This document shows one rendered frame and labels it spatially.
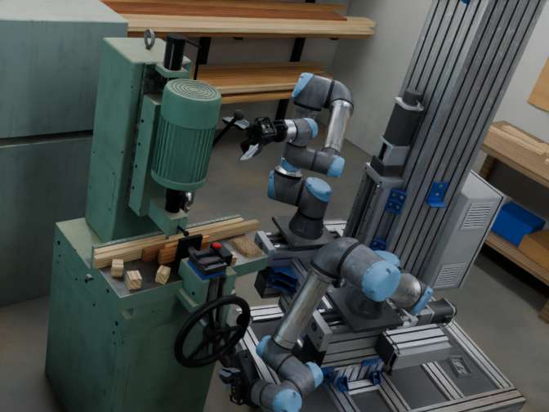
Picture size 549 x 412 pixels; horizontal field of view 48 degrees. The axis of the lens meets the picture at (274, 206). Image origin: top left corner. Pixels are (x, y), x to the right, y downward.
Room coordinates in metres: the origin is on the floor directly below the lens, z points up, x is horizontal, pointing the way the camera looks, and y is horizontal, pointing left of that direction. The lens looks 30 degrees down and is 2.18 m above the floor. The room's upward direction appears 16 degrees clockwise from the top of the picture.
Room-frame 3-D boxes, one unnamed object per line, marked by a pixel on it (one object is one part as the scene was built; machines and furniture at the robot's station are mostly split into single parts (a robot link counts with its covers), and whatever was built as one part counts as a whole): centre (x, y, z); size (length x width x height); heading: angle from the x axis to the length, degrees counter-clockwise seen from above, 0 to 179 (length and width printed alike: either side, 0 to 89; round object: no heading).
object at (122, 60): (1.94, 0.54, 1.16); 0.22 x 0.22 x 0.72; 47
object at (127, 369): (1.83, 0.42, 0.35); 0.58 x 0.45 x 0.71; 47
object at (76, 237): (1.83, 0.42, 0.76); 0.57 x 0.45 x 0.09; 47
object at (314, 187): (2.28, -0.15, 0.98); 0.13 x 0.12 x 0.14; 88
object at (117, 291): (1.71, 0.22, 0.87); 0.61 x 0.30 x 0.06; 137
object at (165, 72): (1.84, 0.43, 1.53); 0.08 x 0.08 x 0.17; 47
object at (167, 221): (1.76, 0.34, 1.03); 0.14 x 0.07 x 0.09; 47
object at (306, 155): (2.00, -0.03, 1.27); 0.11 x 0.08 x 0.11; 88
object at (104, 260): (1.80, 0.28, 0.92); 0.67 x 0.02 x 0.04; 137
